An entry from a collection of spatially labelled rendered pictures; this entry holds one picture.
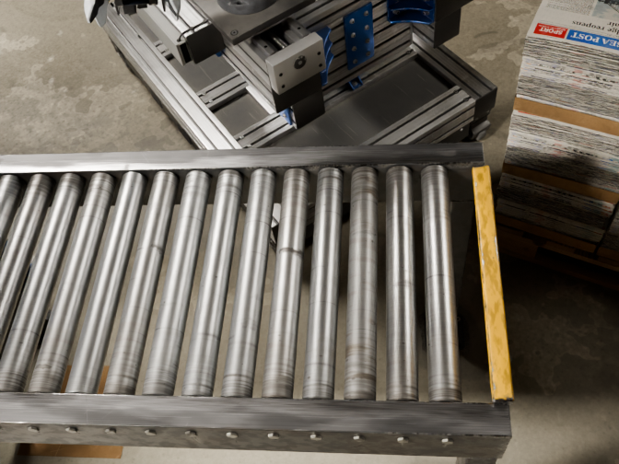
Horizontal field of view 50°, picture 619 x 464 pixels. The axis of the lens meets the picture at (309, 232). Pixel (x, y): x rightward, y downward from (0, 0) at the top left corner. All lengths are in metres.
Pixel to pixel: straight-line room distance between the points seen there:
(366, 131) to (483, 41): 0.77
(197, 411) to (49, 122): 1.87
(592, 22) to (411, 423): 0.90
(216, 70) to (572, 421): 1.56
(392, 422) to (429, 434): 0.06
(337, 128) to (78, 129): 1.05
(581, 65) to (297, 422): 0.91
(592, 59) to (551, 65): 0.09
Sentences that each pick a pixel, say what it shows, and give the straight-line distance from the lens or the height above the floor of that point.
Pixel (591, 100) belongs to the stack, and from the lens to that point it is 1.56.
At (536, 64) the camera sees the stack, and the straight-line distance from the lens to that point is 1.52.
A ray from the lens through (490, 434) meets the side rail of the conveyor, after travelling 1.03.
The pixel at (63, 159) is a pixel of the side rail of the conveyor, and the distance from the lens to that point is 1.44.
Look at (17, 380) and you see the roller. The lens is 1.23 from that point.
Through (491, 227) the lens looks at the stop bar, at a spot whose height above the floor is 0.82.
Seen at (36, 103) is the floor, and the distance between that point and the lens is 2.88.
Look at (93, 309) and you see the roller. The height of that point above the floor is 0.80.
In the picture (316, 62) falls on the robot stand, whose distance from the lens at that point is 1.58.
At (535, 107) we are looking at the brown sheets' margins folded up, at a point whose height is 0.63.
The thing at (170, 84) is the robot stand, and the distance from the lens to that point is 2.36.
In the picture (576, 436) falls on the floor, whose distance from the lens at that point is 1.91.
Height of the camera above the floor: 1.78
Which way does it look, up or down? 56 degrees down
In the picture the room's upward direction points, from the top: 12 degrees counter-clockwise
